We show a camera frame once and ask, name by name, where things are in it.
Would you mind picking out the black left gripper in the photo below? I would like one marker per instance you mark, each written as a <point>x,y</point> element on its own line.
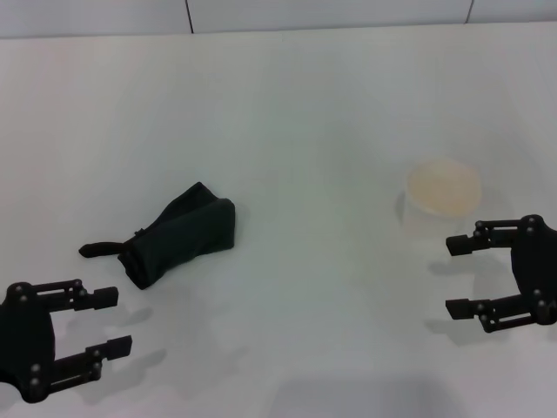
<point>26,339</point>

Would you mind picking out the dark cloth rag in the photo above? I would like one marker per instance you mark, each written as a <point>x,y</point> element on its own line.
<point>183,235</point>

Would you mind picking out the white paper cup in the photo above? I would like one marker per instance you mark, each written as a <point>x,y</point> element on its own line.
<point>441,191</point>

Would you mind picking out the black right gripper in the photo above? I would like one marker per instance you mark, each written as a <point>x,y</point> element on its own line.
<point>539,265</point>

